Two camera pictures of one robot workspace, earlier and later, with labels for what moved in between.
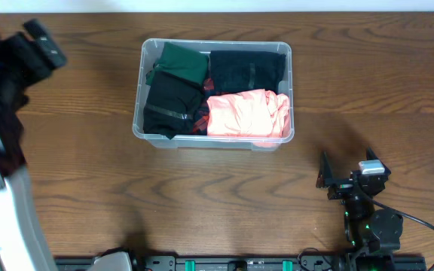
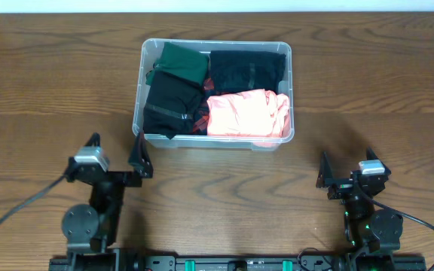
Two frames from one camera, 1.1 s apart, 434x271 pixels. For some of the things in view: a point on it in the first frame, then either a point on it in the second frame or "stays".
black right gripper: [342, 187] stays
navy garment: [241, 71] stays
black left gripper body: [19, 65] to [124, 182]
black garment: [170, 105] stays
